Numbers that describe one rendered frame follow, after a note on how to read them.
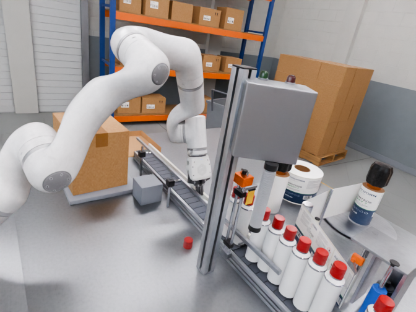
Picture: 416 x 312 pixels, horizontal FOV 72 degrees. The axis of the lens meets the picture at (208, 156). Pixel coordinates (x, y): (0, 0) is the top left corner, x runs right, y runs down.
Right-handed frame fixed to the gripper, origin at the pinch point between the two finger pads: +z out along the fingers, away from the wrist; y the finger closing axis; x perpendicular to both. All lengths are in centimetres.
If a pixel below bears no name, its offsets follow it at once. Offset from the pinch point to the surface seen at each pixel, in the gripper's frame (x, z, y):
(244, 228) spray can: -28.3, 8.3, -0.7
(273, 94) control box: -53, -35, -13
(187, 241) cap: -13.4, 13.4, -15.1
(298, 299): -52, 22, -3
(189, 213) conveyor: 0.6, 8.8, -5.5
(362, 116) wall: 150, -16, 446
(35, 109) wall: 412, -56, -20
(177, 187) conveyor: 15.4, 1.2, -1.8
